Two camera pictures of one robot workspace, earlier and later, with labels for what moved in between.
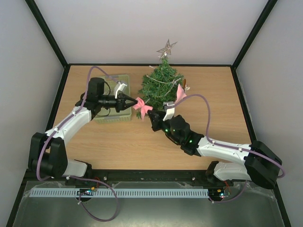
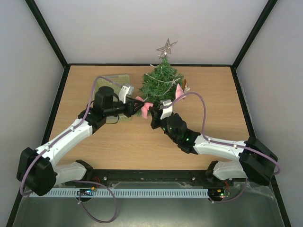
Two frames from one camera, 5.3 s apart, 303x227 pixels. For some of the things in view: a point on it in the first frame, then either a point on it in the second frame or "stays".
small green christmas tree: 160,84 stays
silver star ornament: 167,49 stays
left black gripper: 121,105 -> 131,106
